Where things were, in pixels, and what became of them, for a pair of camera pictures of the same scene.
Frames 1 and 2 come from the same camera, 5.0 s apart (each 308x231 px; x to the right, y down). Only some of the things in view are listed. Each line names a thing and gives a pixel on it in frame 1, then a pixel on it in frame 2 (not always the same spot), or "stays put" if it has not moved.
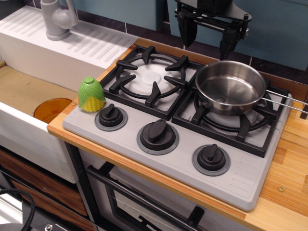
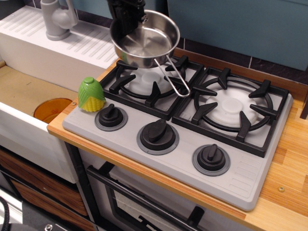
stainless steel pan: [233, 88] to [149, 44]
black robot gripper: [218, 15] to [126, 15]
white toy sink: [40, 77] stays put
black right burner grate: [253, 132] stays put
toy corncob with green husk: [91, 96] stays put
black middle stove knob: [158, 138] stays put
